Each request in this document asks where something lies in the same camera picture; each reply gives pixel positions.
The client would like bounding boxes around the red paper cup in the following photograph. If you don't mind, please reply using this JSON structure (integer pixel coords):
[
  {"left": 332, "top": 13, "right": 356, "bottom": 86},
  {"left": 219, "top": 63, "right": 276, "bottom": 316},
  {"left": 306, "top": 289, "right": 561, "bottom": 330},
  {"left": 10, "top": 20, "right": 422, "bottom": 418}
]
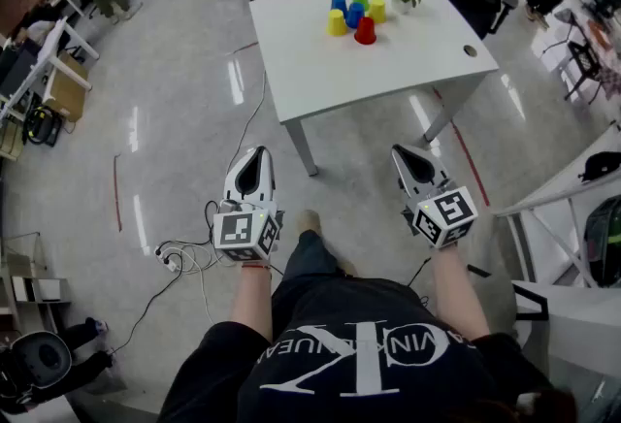
[{"left": 353, "top": 16, "right": 377, "bottom": 46}]

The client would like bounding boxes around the black and yellow cable reel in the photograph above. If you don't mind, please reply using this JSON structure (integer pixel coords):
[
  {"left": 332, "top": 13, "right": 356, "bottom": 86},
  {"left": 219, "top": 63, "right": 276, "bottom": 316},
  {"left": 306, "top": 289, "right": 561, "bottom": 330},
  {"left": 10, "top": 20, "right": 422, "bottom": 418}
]
[{"left": 21, "top": 103, "right": 67, "bottom": 148}]

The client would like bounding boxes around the person's right forearm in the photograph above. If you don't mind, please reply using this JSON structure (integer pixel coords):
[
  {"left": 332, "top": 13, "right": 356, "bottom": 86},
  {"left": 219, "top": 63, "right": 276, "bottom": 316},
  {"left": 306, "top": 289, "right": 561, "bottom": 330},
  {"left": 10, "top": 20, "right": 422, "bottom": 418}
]
[{"left": 429, "top": 241, "right": 492, "bottom": 343}]

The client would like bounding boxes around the brown cardboard box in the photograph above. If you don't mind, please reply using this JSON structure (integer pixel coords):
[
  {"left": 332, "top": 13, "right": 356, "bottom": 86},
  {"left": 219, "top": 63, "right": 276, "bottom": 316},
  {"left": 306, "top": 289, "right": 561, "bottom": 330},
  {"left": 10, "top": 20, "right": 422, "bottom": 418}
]
[{"left": 48, "top": 51, "right": 91, "bottom": 124}]

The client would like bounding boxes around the white floor cable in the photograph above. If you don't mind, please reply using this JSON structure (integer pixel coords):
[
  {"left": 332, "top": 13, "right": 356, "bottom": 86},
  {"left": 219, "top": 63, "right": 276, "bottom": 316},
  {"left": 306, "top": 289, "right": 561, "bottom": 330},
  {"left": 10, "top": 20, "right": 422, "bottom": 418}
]
[{"left": 159, "top": 241, "right": 225, "bottom": 325}]

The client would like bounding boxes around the black metal chair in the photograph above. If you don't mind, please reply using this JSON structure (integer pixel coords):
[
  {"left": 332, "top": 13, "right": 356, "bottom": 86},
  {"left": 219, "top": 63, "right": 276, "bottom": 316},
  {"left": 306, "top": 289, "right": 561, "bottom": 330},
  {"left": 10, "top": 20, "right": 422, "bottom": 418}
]
[{"left": 540, "top": 8, "right": 615, "bottom": 105}]

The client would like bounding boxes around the white side desk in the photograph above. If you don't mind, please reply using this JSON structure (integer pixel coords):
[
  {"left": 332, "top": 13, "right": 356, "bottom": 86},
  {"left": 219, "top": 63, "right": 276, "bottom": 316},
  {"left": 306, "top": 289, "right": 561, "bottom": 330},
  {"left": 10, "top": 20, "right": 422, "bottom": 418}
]
[
  {"left": 494, "top": 122, "right": 621, "bottom": 289},
  {"left": 511, "top": 279, "right": 621, "bottom": 378}
]

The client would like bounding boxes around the white table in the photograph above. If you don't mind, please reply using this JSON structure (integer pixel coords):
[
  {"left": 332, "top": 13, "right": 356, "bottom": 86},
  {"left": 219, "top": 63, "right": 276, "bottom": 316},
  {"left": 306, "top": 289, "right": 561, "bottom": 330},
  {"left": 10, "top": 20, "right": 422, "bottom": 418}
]
[{"left": 248, "top": 0, "right": 501, "bottom": 178}]

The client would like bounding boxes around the low white shelf unit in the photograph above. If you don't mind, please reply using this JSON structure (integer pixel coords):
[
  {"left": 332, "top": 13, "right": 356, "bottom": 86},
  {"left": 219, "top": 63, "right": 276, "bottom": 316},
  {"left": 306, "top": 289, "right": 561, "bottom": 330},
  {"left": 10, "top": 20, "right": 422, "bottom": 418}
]
[{"left": 0, "top": 231, "right": 72, "bottom": 330}]

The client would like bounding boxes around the person's dark trouser leg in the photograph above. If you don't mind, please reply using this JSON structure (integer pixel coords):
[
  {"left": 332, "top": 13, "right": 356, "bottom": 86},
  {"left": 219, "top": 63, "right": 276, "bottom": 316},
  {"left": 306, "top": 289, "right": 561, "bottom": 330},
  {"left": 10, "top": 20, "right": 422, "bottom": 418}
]
[{"left": 283, "top": 229, "right": 350, "bottom": 286}]

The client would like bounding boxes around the person's black printed shirt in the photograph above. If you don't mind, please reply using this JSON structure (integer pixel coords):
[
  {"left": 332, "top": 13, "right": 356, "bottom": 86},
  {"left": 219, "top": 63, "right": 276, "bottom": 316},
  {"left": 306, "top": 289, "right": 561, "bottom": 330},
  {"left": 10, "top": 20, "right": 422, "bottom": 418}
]
[{"left": 157, "top": 277, "right": 578, "bottom": 423}]

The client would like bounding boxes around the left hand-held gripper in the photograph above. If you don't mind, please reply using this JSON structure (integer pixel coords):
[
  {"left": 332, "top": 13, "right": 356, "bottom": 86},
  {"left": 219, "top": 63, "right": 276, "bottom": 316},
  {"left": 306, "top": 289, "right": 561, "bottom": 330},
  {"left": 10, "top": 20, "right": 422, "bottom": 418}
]
[{"left": 212, "top": 146, "right": 286, "bottom": 263}]

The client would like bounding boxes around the black backpack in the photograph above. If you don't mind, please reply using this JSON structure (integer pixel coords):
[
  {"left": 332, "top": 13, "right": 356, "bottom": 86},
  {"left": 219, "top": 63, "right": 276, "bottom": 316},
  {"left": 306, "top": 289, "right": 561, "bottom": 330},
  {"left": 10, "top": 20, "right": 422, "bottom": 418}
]
[{"left": 581, "top": 195, "right": 621, "bottom": 289}]

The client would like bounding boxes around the thin grey floor cable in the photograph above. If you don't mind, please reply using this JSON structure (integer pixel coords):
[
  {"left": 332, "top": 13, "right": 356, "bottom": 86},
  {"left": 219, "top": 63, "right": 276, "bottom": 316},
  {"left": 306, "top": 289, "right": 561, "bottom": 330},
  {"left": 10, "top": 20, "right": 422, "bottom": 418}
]
[{"left": 236, "top": 69, "right": 268, "bottom": 161}]

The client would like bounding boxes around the white office desk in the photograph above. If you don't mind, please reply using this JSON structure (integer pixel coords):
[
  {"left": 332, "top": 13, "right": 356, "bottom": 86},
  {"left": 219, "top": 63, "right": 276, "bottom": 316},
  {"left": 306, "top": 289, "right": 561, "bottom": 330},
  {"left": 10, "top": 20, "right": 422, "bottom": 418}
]
[{"left": 0, "top": 16, "right": 101, "bottom": 121}]

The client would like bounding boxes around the red floor tape strip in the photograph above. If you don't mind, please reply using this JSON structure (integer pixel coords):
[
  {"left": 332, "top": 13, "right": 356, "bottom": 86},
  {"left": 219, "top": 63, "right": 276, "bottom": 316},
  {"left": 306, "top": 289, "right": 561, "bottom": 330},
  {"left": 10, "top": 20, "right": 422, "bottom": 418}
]
[
  {"left": 113, "top": 152, "right": 123, "bottom": 233},
  {"left": 431, "top": 85, "right": 491, "bottom": 209}
]

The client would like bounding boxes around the white power strip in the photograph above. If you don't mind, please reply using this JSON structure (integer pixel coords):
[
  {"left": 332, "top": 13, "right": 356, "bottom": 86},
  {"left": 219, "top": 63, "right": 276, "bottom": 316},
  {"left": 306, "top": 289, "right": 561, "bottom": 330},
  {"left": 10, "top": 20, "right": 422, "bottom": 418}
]
[{"left": 153, "top": 244, "right": 180, "bottom": 273}]

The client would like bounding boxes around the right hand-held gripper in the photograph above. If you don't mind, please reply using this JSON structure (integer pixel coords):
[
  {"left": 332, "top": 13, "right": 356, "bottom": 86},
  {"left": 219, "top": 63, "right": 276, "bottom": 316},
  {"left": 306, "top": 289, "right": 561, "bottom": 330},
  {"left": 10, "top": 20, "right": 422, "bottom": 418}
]
[{"left": 391, "top": 144, "right": 479, "bottom": 249}]

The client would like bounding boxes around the small black bag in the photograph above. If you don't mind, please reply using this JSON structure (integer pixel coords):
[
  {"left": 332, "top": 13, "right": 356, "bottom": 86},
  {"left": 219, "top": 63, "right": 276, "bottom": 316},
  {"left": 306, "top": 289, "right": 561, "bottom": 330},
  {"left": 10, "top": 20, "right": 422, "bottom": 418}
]
[{"left": 577, "top": 151, "right": 621, "bottom": 183}]

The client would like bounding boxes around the person's left forearm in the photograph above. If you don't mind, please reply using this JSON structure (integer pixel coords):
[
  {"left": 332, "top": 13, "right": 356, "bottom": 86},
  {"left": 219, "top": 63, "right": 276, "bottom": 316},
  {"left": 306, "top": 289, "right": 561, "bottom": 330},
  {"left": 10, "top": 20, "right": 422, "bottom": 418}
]
[{"left": 230, "top": 260, "right": 274, "bottom": 345}]

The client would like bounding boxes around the person's beige shoe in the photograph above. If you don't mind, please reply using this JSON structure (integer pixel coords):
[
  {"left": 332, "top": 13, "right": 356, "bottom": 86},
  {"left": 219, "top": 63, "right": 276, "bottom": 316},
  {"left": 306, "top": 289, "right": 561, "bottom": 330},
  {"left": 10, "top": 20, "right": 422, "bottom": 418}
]
[{"left": 295, "top": 210, "right": 322, "bottom": 233}]

